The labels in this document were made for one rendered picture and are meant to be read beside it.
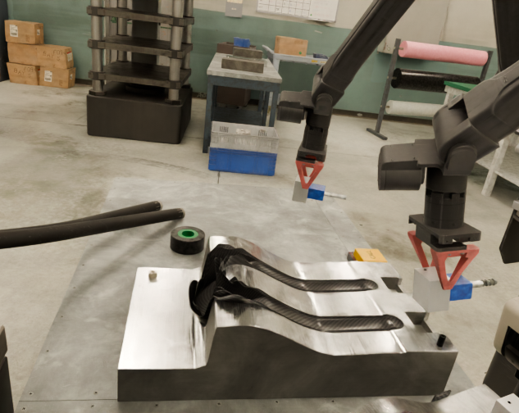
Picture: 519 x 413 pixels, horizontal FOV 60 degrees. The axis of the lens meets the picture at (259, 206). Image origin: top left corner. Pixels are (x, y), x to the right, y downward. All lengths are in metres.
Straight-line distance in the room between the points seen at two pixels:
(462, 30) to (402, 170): 7.27
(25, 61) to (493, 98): 7.04
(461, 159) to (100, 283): 0.68
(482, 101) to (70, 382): 0.68
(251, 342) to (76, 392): 0.26
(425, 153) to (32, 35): 6.85
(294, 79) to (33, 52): 3.78
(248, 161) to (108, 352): 3.33
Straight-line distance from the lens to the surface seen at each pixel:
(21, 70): 7.43
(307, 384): 0.72
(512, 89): 0.61
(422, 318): 0.84
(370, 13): 0.92
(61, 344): 0.81
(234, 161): 3.99
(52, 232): 0.88
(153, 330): 0.72
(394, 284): 0.92
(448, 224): 0.71
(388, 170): 0.68
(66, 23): 7.55
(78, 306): 0.88
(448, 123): 0.65
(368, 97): 7.54
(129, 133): 4.76
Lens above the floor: 1.32
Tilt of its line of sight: 23 degrees down
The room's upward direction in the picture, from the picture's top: 8 degrees clockwise
